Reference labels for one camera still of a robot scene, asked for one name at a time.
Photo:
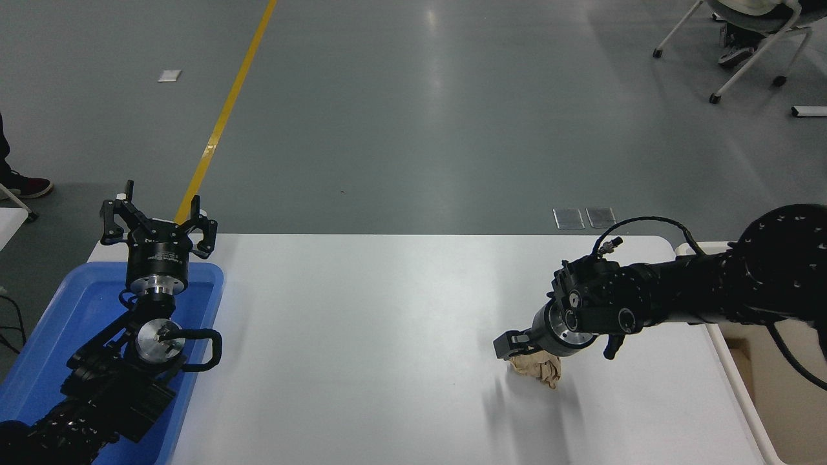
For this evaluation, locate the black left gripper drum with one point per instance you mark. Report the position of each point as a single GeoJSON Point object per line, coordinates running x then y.
{"type": "Point", "coordinates": [158, 257]}

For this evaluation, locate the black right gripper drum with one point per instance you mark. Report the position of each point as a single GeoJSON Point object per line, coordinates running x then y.
{"type": "Point", "coordinates": [541, 332]}

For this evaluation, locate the tan paper ball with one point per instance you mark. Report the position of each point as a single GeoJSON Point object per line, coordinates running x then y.
{"type": "Point", "coordinates": [539, 371]}

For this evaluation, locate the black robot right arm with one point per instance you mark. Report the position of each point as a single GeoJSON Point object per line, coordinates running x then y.
{"type": "Point", "coordinates": [711, 284]}

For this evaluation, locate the person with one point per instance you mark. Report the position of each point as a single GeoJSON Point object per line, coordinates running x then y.
{"type": "Point", "coordinates": [29, 187]}
{"type": "Point", "coordinates": [735, 58]}

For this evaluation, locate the grey chair leg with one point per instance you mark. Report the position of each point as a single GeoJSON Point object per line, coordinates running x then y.
{"type": "Point", "coordinates": [16, 200]}

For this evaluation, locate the blue plastic tray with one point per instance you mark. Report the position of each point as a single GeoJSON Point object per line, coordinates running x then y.
{"type": "Point", "coordinates": [71, 316]}

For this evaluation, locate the small white side table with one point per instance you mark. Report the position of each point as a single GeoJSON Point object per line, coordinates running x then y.
{"type": "Point", "coordinates": [10, 226]}

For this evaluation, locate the metal floor plate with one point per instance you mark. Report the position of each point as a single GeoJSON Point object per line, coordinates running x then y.
{"type": "Point", "coordinates": [601, 217]}
{"type": "Point", "coordinates": [569, 219]}

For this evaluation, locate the large pale bin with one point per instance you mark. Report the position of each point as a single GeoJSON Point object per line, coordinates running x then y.
{"type": "Point", "coordinates": [795, 426]}

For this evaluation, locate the white floor bar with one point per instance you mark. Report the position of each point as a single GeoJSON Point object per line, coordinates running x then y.
{"type": "Point", "coordinates": [809, 111]}

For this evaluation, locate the white-legged wheeled chair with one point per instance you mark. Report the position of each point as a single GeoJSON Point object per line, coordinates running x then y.
{"type": "Point", "coordinates": [756, 22]}

